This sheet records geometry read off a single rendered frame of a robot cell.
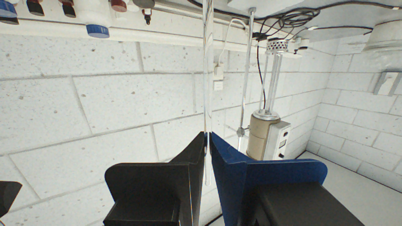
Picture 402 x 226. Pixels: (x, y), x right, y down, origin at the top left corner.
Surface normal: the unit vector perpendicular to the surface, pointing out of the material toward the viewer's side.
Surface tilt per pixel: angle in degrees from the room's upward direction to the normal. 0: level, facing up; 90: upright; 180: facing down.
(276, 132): 90
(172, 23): 90
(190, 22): 90
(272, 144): 90
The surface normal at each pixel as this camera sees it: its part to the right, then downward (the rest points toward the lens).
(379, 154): -0.87, 0.18
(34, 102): 0.49, 0.28
